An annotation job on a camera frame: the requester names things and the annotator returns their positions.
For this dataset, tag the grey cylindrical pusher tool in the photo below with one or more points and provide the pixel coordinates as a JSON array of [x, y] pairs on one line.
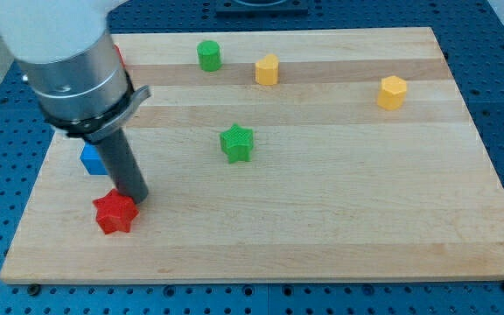
[[121, 166]]

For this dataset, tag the red star block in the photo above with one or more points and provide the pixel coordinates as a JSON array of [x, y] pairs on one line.
[[115, 212]]

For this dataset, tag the red block behind arm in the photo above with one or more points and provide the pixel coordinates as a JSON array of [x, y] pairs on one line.
[[118, 51]]

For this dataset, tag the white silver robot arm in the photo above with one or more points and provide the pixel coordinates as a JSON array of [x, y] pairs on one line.
[[65, 49]]

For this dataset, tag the green star block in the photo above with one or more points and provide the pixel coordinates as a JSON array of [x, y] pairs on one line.
[[237, 143]]

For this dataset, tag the blue cube block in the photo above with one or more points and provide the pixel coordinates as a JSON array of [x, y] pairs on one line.
[[91, 160]]

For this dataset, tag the green cylinder block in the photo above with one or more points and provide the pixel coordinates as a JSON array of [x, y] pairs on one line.
[[209, 55]]

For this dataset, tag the yellow heart block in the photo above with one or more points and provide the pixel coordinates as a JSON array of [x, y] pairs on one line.
[[267, 70]]

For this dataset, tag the wooden board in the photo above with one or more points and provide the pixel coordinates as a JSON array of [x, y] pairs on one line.
[[338, 189]]

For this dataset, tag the yellow hexagon block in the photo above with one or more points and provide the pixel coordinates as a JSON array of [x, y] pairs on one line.
[[393, 90]]

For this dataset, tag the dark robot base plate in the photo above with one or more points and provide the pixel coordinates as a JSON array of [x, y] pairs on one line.
[[262, 7]]

